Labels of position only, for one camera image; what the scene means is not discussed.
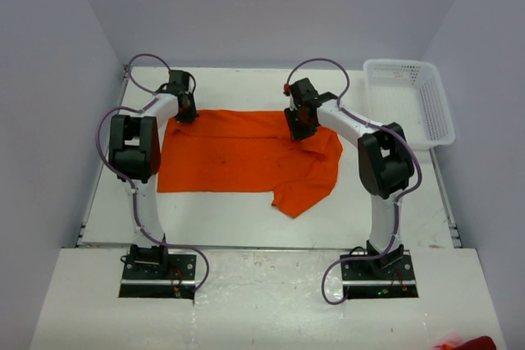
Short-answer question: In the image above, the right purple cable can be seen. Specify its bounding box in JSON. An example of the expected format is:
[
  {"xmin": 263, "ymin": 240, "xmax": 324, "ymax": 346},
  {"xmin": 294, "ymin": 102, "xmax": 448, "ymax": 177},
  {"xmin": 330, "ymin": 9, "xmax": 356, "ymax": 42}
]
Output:
[{"xmin": 322, "ymin": 57, "xmax": 423, "ymax": 306}]

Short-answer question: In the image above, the orange t shirt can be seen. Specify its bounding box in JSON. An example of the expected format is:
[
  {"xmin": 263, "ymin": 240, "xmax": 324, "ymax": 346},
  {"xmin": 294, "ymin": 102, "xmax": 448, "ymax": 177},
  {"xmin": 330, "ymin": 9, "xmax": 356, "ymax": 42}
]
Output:
[{"xmin": 157, "ymin": 110, "xmax": 343, "ymax": 218}]

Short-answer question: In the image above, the red cloth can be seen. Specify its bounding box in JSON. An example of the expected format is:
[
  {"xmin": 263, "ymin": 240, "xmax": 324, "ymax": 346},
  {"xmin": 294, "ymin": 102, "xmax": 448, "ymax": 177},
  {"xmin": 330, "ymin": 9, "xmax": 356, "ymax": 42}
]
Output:
[{"xmin": 432, "ymin": 336, "xmax": 497, "ymax": 350}]

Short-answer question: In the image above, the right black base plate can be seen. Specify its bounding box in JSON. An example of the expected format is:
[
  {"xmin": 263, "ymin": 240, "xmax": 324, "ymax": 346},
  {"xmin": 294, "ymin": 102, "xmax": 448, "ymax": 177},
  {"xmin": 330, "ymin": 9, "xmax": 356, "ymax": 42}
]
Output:
[{"xmin": 340, "ymin": 252, "xmax": 418, "ymax": 300}]

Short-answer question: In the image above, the white plastic basket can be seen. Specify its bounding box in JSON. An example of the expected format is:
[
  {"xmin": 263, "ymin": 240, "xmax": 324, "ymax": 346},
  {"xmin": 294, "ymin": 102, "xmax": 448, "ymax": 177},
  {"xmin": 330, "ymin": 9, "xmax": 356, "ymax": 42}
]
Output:
[{"xmin": 363, "ymin": 59, "xmax": 456, "ymax": 150}]

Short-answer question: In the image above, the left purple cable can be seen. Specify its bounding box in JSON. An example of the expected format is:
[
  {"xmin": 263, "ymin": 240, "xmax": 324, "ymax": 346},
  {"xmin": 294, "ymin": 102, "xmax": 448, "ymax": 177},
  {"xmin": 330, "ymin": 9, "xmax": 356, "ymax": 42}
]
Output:
[{"xmin": 95, "ymin": 53, "xmax": 210, "ymax": 297}]

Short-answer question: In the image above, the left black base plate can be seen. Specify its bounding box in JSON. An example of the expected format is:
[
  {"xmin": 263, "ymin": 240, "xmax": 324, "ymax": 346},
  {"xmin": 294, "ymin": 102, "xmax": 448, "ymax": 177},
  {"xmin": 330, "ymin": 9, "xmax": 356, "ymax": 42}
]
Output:
[{"xmin": 118, "ymin": 253, "xmax": 197, "ymax": 301}]

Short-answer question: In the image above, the purple cable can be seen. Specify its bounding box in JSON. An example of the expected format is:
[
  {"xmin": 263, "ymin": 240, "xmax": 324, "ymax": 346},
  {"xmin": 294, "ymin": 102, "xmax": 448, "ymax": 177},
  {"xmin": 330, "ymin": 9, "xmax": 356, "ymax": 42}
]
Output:
[
  {"xmin": 322, "ymin": 57, "xmax": 423, "ymax": 306},
  {"xmin": 95, "ymin": 53, "xmax": 210, "ymax": 297}
]

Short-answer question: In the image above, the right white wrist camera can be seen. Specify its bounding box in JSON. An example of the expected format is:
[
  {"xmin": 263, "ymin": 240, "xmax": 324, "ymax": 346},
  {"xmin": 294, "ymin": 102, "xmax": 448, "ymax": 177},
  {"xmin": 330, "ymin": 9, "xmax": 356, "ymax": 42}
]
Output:
[{"xmin": 283, "ymin": 83, "xmax": 296, "ymax": 111}]

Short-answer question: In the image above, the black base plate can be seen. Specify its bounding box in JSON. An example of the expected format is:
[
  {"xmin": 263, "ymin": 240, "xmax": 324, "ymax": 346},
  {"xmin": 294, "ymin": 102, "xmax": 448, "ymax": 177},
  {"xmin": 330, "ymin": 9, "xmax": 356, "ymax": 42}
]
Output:
[
  {"xmin": 340, "ymin": 252, "xmax": 418, "ymax": 300},
  {"xmin": 118, "ymin": 253, "xmax": 197, "ymax": 301}
]

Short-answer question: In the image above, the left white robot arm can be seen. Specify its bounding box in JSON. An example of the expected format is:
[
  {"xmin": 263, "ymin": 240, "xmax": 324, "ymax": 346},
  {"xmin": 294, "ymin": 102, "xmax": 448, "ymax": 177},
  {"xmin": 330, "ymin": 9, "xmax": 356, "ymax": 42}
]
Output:
[{"xmin": 107, "ymin": 70, "xmax": 198, "ymax": 279}]

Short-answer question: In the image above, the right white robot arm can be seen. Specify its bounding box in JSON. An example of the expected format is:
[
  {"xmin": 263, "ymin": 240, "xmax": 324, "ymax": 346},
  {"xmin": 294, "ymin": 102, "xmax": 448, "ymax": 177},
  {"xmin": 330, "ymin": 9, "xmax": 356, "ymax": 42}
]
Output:
[{"xmin": 284, "ymin": 78, "xmax": 415, "ymax": 279}]

